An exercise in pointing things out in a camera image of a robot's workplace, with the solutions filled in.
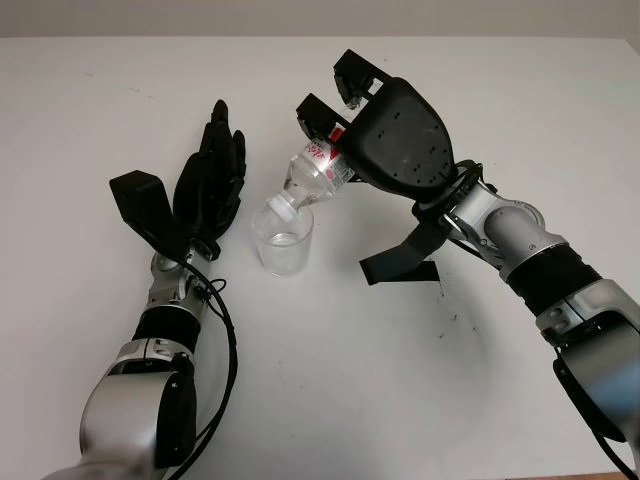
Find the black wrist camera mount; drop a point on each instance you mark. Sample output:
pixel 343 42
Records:
pixel 425 235
pixel 142 205

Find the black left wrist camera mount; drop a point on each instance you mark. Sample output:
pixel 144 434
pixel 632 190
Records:
pixel 142 205

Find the clear glass cup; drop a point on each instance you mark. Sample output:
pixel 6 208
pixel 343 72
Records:
pixel 285 255

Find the black tape strip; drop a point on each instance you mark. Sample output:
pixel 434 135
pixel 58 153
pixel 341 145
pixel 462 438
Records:
pixel 425 274

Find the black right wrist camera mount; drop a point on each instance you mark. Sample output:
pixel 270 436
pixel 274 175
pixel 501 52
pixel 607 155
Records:
pixel 425 235

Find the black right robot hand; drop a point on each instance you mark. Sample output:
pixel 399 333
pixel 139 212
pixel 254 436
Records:
pixel 400 140

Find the clear plastic water bottle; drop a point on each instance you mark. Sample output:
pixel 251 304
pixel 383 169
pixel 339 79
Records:
pixel 315 170

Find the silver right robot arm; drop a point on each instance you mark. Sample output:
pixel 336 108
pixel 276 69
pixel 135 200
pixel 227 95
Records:
pixel 515 230

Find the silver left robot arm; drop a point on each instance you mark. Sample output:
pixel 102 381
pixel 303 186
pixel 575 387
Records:
pixel 120 415

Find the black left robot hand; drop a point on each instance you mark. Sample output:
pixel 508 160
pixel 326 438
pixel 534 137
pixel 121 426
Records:
pixel 205 195

